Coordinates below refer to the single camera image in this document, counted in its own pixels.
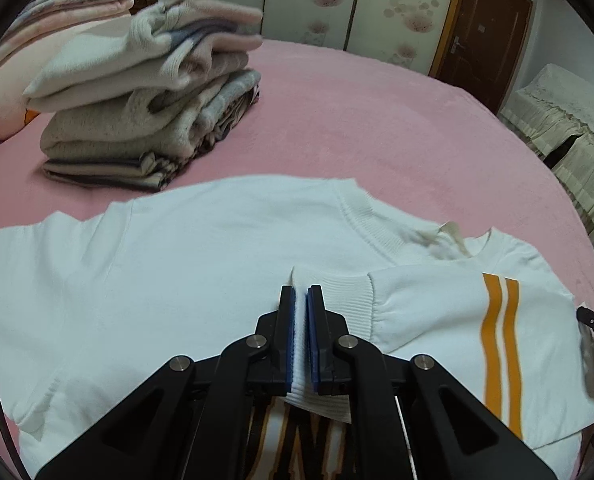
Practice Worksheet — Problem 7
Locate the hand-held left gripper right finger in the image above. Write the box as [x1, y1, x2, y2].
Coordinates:
[306, 285, 558, 480]

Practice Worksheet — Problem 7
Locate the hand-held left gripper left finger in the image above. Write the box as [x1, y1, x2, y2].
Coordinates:
[34, 285, 298, 480]

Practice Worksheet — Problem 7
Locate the white sweatshirt with orange stripes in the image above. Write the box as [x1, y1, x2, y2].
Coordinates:
[0, 176, 594, 480]

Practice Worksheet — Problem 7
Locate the stack of folded clothes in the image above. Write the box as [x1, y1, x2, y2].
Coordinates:
[23, 0, 265, 193]

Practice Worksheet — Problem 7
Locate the pink bed sheet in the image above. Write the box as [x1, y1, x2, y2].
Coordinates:
[0, 35, 594, 480]

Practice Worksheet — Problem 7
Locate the cream lace covered furniture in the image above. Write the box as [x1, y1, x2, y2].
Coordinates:
[499, 62, 594, 281]

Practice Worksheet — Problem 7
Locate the brown wooden door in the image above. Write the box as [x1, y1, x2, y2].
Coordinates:
[429, 0, 535, 107]

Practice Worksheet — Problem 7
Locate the floral wardrobe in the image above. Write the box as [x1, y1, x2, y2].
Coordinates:
[192, 0, 470, 78]

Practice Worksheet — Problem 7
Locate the folded striped pink quilt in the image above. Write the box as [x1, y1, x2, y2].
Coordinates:
[0, 5, 134, 142]

